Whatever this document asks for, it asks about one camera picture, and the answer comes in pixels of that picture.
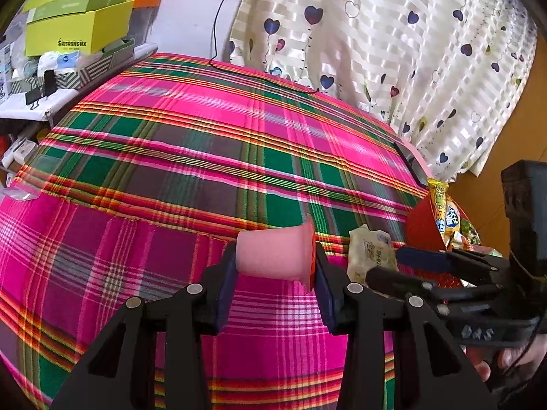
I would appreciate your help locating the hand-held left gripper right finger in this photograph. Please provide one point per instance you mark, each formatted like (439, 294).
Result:
(324, 286)

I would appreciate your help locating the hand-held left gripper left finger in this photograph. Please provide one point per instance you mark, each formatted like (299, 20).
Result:
(226, 282)

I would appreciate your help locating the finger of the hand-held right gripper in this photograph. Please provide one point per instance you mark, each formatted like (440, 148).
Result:
(421, 258)
(397, 282)

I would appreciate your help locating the red round container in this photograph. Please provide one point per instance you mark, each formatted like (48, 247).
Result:
(421, 230)

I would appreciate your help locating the cream snack packet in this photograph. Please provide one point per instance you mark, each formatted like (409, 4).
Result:
(371, 256)

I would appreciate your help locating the pink cup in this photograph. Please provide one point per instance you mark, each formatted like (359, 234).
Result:
(273, 252)

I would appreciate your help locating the gold snack bar packet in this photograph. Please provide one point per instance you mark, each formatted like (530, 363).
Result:
(442, 205)

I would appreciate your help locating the person's right hand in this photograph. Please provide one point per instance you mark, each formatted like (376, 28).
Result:
(478, 363)

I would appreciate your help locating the black smartphone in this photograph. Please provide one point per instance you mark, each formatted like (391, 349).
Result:
(410, 164)

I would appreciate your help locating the plaid tablecloth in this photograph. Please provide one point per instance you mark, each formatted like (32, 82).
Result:
(171, 158)

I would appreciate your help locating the heart print curtain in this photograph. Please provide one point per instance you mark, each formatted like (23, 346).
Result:
(384, 51)

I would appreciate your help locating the clear plastic piece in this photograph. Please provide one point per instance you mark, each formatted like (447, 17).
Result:
(19, 194)

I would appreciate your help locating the white shelf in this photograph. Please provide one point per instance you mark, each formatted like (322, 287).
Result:
(55, 102)

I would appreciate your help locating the green white striped box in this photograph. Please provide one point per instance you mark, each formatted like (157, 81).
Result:
(94, 68)

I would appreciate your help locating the black binder clip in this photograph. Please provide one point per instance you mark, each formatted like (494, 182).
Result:
(47, 83)

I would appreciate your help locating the white plastic bag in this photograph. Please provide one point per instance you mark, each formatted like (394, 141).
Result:
(60, 62)

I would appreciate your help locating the lime green box lid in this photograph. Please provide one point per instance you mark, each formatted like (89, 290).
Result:
(64, 0)

